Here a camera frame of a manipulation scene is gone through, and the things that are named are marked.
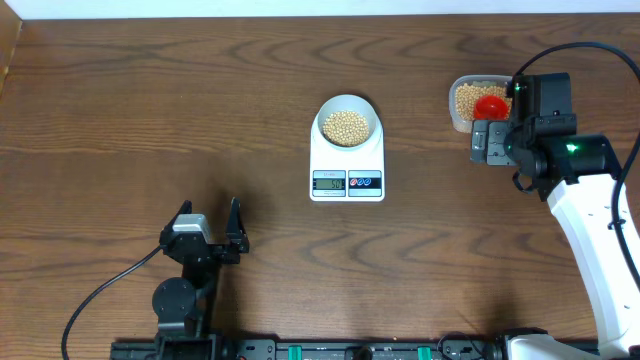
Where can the white digital kitchen scale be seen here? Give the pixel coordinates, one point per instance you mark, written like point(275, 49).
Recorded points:
point(343, 175)

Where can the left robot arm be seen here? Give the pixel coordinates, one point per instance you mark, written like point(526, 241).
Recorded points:
point(184, 304)

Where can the grey round bowl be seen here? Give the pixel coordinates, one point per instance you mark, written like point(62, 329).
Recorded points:
point(349, 102)

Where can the soybeans in bowl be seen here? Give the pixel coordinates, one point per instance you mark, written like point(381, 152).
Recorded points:
point(346, 128)

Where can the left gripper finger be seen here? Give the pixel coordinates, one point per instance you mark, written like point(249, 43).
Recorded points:
point(235, 231)
point(185, 208)

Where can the red plastic measuring scoop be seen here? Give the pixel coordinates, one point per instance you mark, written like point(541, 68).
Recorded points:
point(491, 107)

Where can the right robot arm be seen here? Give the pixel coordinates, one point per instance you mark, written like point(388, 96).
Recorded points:
point(580, 179)

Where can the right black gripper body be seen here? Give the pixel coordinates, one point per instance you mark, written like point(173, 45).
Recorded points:
point(501, 143)

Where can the clear plastic container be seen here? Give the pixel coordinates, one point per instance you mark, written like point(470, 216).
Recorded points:
point(458, 123)

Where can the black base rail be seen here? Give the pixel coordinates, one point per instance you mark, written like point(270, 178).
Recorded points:
point(268, 349)

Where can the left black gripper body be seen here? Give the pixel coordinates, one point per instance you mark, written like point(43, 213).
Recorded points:
point(221, 256)

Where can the pile of soybeans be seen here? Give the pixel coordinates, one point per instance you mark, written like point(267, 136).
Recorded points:
point(466, 96)

